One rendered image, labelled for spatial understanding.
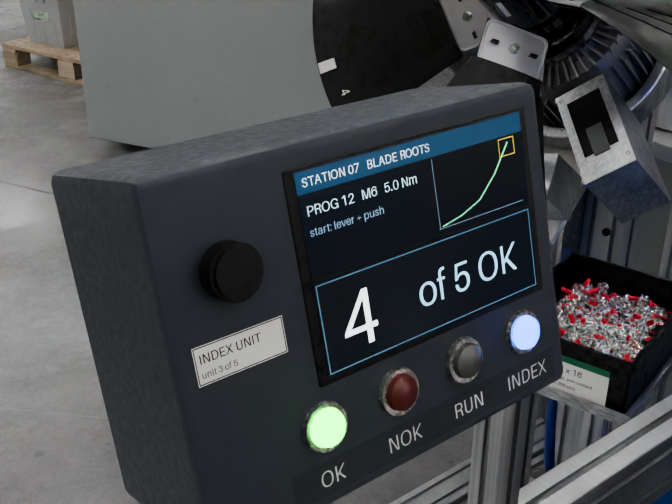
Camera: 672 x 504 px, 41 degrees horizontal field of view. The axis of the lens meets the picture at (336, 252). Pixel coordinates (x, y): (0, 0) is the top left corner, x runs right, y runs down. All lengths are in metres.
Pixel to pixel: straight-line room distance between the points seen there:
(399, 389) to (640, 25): 0.72
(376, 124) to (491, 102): 0.08
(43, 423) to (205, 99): 1.81
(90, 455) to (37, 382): 0.38
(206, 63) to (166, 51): 0.20
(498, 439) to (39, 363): 2.08
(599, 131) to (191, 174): 0.88
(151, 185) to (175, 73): 3.48
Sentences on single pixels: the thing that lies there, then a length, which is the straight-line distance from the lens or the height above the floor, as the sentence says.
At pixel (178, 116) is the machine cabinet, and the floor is 0.23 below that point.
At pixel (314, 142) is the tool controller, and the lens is 0.44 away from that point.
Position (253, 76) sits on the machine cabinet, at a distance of 3.65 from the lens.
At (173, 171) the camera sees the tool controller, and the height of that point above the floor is 1.25.
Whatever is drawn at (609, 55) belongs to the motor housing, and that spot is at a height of 1.10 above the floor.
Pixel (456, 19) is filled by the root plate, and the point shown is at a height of 1.13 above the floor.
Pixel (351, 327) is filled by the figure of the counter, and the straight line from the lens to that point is 0.46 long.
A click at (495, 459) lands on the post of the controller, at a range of 0.72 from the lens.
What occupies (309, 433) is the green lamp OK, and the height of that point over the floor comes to 1.12.
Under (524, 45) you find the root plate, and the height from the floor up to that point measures 1.12.
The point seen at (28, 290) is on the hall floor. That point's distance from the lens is 3.08.
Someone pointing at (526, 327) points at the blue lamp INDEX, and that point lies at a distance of 0.54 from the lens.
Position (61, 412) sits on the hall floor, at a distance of 2.46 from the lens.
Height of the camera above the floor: 1.40
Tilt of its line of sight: 26 degrees down
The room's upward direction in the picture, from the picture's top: straight up
